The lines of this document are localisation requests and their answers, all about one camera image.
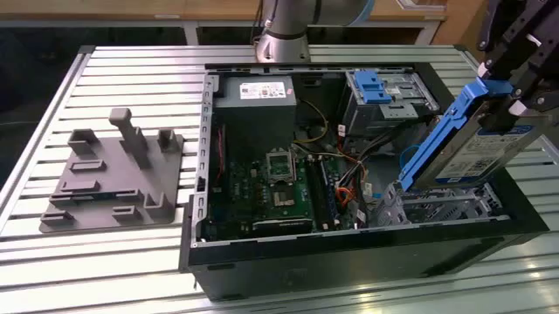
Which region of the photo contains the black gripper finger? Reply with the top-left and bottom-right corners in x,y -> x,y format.
513,42 -> 559,117
477,31 -> 548,135

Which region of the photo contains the hard disk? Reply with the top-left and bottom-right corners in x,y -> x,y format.
398,78 -> 544,194

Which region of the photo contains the grey metal disk bay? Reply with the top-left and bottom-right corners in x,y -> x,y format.
376,182 -> 512,227

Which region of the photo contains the black RAM slot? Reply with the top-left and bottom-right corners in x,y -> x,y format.
306,155 -> 326,232

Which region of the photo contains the metal drive cage blue latch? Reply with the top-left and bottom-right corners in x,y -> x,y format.
345,70 -> 442,138

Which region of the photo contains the RAM stick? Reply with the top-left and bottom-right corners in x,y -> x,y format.
321,156 -> 341,230

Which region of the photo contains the metal socket cover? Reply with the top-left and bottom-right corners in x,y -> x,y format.
266,147 -> 298,184

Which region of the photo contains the black open PC case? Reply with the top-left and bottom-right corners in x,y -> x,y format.
178,61 -> 550,302

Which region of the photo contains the grey power supply unit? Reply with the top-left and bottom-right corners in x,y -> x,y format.
214,75 -> 299,156

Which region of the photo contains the black graphics card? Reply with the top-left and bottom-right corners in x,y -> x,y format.
251,218 -> 316,234

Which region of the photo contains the green motherboard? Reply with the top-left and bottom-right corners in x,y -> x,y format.
207,147 -> 352,234

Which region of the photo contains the wooden desk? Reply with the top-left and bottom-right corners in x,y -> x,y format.
0,0 -> 450,45

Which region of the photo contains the grey parts rack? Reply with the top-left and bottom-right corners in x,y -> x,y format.
39,107 -> 187,234

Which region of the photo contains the yellow wire pair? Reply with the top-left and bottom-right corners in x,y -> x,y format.
293,99 -> 330,145

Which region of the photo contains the orange wire bundle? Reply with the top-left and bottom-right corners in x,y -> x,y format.
336,188 -> 356,209

